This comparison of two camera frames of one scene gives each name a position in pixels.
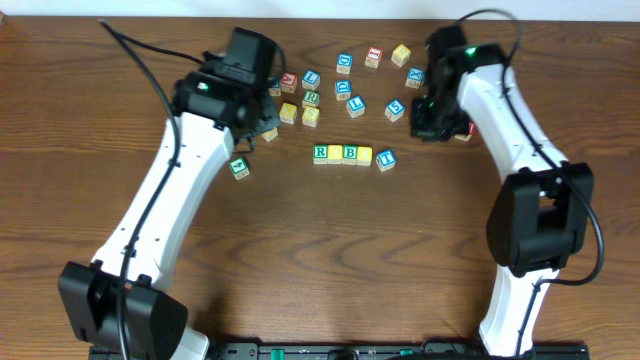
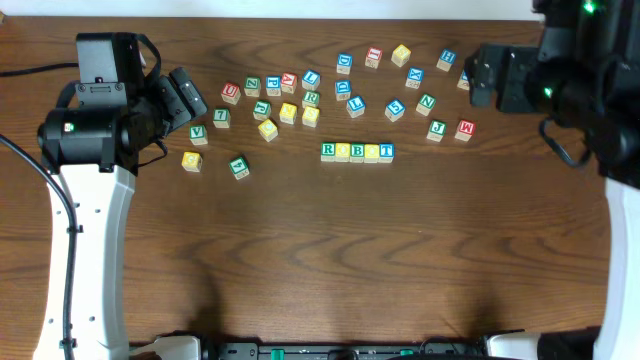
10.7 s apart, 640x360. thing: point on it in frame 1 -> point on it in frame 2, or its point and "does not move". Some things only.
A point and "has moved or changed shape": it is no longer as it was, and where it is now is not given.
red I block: x=373 y=56 does not move
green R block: x=320 y=154 has moved or changed shape
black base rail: x=390 y=350 does not move
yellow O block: x=364 y=155 has moved or changed shape
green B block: x=350 y=154 has moved or changed shape
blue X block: x=415 y=77 does not move
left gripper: x=267 y=118 -> x=176 y=100
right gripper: x=419 y=128 -> x=513 y=66
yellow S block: x=310 y=116 does not move
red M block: x=470 y=136 does not move
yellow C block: x=269 y=135 does not move
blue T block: x=386 y=160 has moved or changed shape
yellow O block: x=335 y=154 has moved or changed shape
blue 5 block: x=395 y=110 does not move
